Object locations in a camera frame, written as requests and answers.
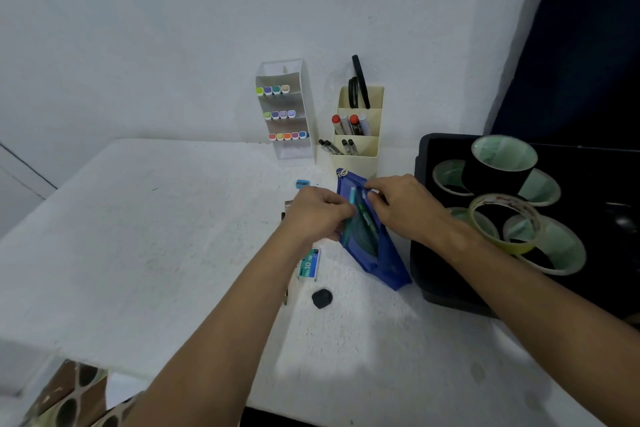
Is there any person's right hand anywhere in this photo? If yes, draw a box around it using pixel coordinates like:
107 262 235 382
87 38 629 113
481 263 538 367
365 173 475 254

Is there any person's left hand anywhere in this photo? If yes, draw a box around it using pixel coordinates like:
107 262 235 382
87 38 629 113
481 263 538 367
279 186 359 244

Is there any pile of pens and markers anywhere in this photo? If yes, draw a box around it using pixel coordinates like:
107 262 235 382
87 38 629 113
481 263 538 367
342 185 381 255

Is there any teal staples box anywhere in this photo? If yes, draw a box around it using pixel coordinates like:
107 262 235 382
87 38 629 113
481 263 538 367
298 248 322 282

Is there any green transparent protractor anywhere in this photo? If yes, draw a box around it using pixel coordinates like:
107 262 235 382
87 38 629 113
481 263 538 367
345 221 381 258

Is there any blue mesh pencil pouch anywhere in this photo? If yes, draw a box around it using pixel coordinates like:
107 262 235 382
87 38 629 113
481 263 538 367
335 167 413 292

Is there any clear tiered organizer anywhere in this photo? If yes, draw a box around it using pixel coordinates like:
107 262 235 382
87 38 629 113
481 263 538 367
255 59 319 161

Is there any cream pen holder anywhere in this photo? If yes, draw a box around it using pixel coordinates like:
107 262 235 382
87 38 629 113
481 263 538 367
329 86 385 180

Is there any yellow clear tape roll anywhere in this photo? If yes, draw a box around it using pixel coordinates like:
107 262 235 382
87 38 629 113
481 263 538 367
467 193 543 256

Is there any black plastic tray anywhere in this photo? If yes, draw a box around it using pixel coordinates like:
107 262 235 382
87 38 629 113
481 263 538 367
409 133 640 325

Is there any person's left forearm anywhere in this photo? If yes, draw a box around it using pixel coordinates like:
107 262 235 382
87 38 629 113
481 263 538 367
122 231 313 427

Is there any person's right forearm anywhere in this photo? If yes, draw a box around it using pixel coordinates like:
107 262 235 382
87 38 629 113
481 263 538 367
445 226 640 427

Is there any black cylindrical object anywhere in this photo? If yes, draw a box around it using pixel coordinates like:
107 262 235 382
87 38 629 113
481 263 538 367
605 200 640 238

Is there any dark blue curtain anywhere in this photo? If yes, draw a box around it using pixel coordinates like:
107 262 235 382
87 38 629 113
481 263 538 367
482 0 640 147

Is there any patterned floor mat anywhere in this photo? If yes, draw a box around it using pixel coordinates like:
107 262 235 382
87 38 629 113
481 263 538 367
25 360 146 427

